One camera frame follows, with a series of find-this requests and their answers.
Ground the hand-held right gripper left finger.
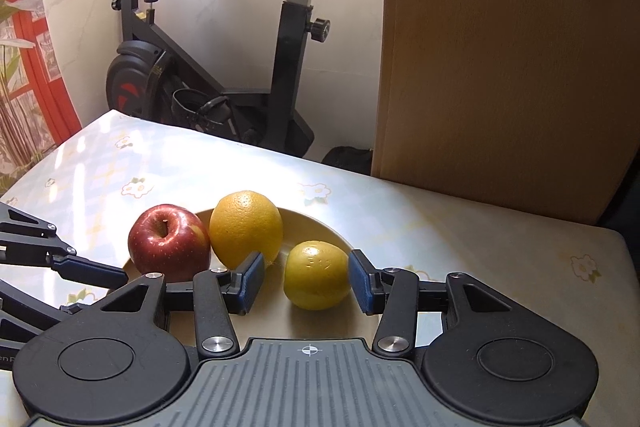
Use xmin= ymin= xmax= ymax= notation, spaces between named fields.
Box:
xmin=92 ymin=251 xmax=266 ymax=358

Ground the black bag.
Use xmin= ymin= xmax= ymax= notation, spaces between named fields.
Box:
xmin=322 ymin=146 xmax=374 ymax=178

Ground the floral checked tablecloth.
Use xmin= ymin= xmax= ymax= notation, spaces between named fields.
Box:
xmin=0 ymin=109 xmax=631 ymax=427

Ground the black exercise bike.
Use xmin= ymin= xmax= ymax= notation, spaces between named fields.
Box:
xmin=70 ymin=0 xmax=386 ymax=158

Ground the large orange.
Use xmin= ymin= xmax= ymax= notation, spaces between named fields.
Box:
xmin=209 ymin=191 xmax=284 ymax=270

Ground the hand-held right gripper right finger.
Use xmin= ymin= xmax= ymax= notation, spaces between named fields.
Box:
xmin=348 ymin=249 xmax=521 ymax=354

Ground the cream round plate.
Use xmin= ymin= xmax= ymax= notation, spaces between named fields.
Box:
xmin=121 ymin=207 xmax=358 ymax=318

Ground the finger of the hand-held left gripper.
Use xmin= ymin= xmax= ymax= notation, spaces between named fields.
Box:
xmin=0 ymin=279 xmax=98 ymax=343
xmin=0 ymin=202 xmax=130 ymax=290

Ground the bright red apple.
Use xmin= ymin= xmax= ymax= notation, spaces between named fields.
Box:
xmin=128 ymin=204 xmax=212 ymax=283

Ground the yellow citrus fruit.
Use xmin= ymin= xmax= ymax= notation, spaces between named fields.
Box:
xmin=283 ymin=240 xmax=352 ymax=312

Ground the red patterned curtain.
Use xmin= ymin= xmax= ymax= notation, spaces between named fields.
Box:
xmin=0 ymin=0 xmax=83 ymax=188

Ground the wooden board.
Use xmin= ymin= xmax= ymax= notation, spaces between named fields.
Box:
xmin=371 ymin=0 xmax=640 ymax=225

